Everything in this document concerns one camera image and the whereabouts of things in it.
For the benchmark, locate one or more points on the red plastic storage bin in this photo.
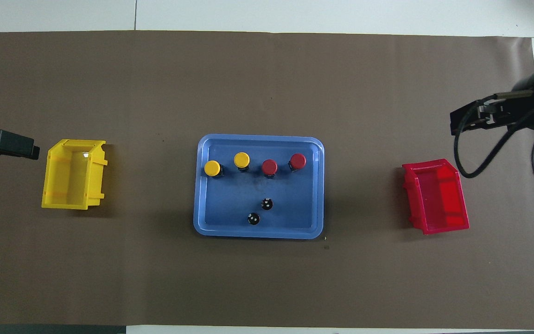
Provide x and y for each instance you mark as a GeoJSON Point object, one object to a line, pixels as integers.
{"type": "Point", "coordinates": [438, 199]}

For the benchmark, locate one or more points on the brown paper table mat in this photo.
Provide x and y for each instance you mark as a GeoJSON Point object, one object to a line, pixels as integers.
{"type": "Point", "coordinates": [267, 69]}

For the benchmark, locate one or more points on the yellow push button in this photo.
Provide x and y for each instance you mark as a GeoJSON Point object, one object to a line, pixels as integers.
{"type": "Point", "coordinates": [241, 159]}
{"type": "Point", "coordinates": [212, 168]}

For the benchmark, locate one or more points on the yellow plastic storage bin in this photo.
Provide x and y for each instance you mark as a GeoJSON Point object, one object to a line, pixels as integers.
{"type": "Point", "coordinates": [70, 181]}

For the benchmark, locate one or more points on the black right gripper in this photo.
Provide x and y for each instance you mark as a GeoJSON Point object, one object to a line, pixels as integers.
{"type": "Point", "coordinates": [522, 113]}

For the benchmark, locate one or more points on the blue plastic tray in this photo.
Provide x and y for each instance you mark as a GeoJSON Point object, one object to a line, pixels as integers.
{"type": "Point", "coordinates": [285, 213]}

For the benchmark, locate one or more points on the red push button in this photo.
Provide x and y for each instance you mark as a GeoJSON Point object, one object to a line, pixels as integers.
{"type": "Point", "coordinates": [298, 161]}
{"type": "Point", "coordinates": [269, 166]}

